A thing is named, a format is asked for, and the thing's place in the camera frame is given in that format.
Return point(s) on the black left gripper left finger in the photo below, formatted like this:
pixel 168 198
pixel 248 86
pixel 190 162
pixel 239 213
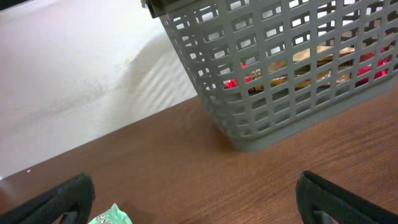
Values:
pixel 69 202

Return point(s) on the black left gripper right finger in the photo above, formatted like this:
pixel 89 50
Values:
pixel 321 201

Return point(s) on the orange spaghetti pasta package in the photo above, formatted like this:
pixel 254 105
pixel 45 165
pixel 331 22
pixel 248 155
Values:
pixel 322 77

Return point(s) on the mint green snack bar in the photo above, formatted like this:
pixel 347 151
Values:
pixel 112 216

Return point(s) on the grey plastic lattice basket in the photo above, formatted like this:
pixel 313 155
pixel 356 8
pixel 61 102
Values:
pixel 267 69

